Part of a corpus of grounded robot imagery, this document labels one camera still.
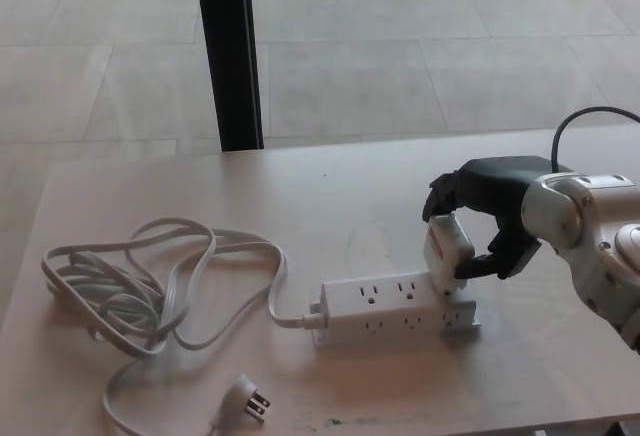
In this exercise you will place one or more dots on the white power strip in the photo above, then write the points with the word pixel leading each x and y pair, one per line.
pixel 395 311

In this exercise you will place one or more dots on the white angled wall plug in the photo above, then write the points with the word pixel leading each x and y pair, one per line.
pixel 245 398

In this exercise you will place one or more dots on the white charger adapter red label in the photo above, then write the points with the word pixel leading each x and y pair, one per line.
pixel 445 256

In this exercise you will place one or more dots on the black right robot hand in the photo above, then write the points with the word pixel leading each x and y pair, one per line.
pixel 495 188

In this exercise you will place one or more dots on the black vertical post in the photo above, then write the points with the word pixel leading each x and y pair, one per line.
pixel 230 56

